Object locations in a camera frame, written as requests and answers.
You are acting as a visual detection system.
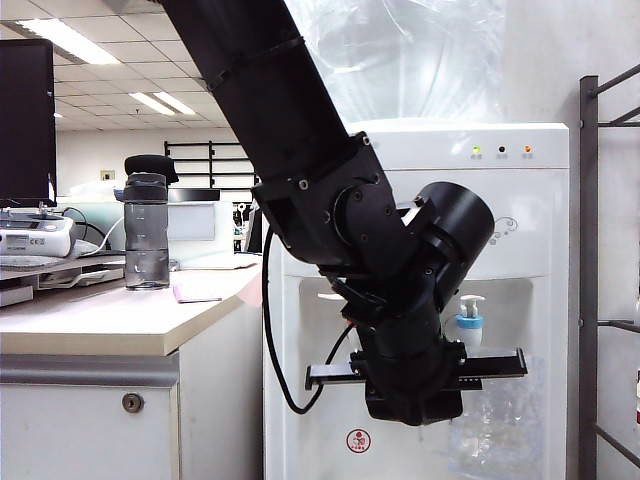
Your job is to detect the small black screen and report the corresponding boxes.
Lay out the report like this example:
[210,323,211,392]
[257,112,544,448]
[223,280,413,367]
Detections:
[167,188,221,203]

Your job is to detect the black chair headrest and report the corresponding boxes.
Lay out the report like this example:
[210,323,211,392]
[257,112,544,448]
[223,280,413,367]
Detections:
[123,154,180,185]

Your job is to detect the black wall shelf frame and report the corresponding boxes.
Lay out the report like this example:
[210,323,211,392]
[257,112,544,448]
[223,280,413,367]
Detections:
[163,139,260,190]

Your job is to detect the dark metal shelf rack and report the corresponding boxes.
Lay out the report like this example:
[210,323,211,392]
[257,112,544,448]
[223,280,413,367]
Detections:
[578,64,640,480]

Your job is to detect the pink paper booklet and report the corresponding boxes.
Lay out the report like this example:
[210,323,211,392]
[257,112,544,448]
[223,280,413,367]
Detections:
[172,282,223,305]

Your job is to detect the white grey remote controller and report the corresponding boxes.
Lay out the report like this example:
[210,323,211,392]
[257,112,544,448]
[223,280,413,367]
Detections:
[0,202,75,258]

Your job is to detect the white desk partition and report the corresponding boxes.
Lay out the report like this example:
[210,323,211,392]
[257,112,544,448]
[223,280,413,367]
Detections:
[166,200,235,271]

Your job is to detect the plastic-wrapped water jug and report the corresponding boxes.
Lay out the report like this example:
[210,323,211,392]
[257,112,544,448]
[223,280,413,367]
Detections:
[299,0,506,126]

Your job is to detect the black computer monitor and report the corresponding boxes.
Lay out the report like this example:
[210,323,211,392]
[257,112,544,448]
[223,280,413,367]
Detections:
[0,38,58,206]

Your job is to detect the dark grey sports bottle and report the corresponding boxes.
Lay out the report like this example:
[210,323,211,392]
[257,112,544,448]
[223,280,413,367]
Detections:
[113,172,171,291]

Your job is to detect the blue-collared cold water tap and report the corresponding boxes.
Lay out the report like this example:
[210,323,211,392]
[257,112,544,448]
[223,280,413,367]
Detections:
[454,294,487,357]

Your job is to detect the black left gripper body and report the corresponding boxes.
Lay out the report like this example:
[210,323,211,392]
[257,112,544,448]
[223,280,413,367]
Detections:
[305,337,529,427]

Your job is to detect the short ceiling light panel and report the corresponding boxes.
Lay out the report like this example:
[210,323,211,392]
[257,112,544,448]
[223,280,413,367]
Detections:
[152,91,196,116]
[127,91,175,116]

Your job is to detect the long ceiling light panel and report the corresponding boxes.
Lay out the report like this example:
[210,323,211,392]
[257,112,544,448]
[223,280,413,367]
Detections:
[17,18,121,66]

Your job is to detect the red-collared hot water tap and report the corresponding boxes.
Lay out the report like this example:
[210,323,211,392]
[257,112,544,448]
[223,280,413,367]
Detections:
[315,291,357,331]

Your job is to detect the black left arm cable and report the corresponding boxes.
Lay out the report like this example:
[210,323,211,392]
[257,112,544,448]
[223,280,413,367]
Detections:
[261,225,354,416]

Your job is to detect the white desk cabinet with lock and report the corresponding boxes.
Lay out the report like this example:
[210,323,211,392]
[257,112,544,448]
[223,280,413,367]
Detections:
[0,299,264,480]

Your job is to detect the white water dispenser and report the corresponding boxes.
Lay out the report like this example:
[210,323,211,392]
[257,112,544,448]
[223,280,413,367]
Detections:
[263,123,571,480]

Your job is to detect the white charging cable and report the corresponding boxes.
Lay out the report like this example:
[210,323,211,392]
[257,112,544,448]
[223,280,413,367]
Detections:
[93,217,126,251]

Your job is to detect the clear plastic mug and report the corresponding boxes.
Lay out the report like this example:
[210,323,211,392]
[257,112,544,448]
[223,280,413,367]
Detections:
[419,349,549,480]

